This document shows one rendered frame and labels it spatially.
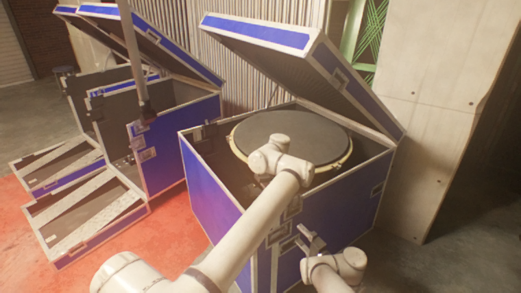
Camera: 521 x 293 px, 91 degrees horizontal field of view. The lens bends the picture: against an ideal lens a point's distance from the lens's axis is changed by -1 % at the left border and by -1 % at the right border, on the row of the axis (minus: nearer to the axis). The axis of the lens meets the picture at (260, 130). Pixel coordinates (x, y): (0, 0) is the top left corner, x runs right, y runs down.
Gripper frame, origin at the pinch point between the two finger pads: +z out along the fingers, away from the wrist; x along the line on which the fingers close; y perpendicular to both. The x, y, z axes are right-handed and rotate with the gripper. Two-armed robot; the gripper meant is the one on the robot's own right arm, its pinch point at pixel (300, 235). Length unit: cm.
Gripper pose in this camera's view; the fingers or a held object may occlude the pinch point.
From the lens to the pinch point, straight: 134.0
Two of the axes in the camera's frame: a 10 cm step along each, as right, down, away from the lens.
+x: 0.0, -8.8, -4.8
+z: -5.6, -4.0, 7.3
